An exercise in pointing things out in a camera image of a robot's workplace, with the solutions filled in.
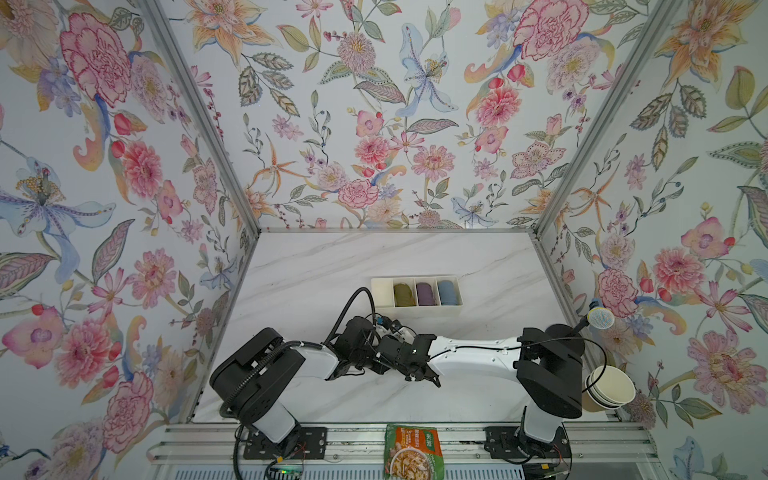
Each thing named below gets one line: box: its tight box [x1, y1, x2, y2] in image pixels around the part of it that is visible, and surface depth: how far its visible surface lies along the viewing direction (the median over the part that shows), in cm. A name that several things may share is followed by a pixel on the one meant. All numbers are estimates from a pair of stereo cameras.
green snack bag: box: [384, 424, 445, 480], surface depth 73 cm
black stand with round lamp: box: [545, 301, 615, 359], surface depth 90 cm
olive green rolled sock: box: [393, 283, 417, 307], surface depth 99 cm
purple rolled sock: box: [416, 282, 437, 306], surface depth 99 cm
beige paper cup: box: [582, 365, 636, 412], surface depth 73 cm
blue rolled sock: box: [438, 280, 458, 305], surface depth 97 cm
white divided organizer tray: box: [370, 275, 464, 317], surface depth 99 cm
